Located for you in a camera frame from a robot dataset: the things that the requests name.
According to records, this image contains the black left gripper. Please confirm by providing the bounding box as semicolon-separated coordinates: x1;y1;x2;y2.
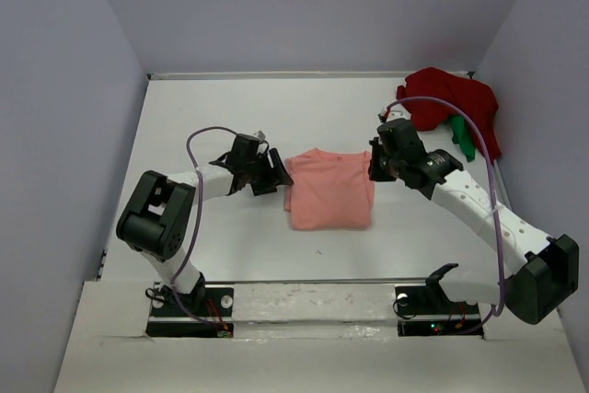
244;149;293;197

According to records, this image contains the pink t shirt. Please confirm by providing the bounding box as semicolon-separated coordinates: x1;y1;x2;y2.
284;148;375;231

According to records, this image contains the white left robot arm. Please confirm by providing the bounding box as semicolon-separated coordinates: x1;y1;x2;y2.
115;133;294;315

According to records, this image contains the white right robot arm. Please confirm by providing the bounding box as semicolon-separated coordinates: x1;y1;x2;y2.
369;118;579;325

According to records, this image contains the green t shirt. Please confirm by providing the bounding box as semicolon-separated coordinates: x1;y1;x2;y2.
447;115;477;163

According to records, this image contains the red t shirt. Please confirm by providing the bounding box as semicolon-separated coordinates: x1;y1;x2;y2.
396;67;502;161

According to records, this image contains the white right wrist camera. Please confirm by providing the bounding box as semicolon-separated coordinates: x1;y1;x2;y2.
377;105;407;123

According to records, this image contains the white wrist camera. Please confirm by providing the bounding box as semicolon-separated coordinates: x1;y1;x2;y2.
254;131;267;141
377;105;407;123

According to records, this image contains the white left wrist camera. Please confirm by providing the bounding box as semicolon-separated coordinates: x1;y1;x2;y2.
254;131;267;141

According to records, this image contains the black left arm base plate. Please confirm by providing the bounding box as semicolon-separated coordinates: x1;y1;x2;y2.
144;283;235;339

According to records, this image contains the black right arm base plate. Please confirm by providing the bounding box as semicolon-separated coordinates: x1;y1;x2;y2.
392;285;484;338

